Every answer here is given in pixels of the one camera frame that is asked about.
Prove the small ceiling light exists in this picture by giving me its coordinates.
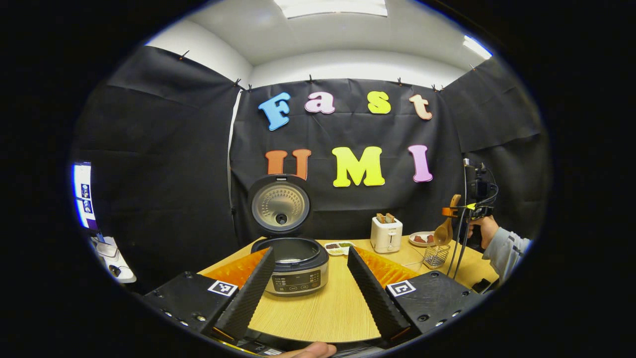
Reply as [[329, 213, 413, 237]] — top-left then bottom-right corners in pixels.
[[462, 35, 494, 61]]

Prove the large ceiling light panel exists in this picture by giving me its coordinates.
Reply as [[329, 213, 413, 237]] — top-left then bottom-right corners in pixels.
[[273, 0, 389, 20]]

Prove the white divided condiment dish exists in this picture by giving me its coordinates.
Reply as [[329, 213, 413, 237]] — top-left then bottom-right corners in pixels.
[[324, 241, 356, 257]]

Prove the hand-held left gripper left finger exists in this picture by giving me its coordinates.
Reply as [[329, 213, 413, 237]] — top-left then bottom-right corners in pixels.
[[144, 247, 276, 345]]

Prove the white toaster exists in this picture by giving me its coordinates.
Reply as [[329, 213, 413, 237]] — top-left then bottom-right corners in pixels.
[[370, 215, 403, 254]]

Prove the dark grey rice cooker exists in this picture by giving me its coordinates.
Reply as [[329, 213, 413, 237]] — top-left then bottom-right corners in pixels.
[[247, 174, 330, 297]]

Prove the small white plate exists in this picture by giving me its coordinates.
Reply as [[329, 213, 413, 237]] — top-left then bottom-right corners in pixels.
[[409, 231, 438, 248]]

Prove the wooden spoon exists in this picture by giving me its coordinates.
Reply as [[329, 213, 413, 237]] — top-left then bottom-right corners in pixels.
[[434, 194, 462, 247]]

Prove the white device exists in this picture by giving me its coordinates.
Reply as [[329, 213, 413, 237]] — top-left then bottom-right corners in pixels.
[[89, 236, 138, 284]]

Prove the black backdrop cloth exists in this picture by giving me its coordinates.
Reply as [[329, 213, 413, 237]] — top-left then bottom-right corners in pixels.
[[72, 46, 551, 294]]

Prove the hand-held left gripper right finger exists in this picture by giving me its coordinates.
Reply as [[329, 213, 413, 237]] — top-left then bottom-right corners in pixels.
[[346, 246, 488, 347]]

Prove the hand-held gripper cable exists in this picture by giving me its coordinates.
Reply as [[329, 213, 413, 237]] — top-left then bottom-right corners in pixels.
[[446, 209, 474, 279]]

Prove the computer monitor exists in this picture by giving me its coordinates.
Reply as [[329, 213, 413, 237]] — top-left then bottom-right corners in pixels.
[[73, 162, 94, 231]]

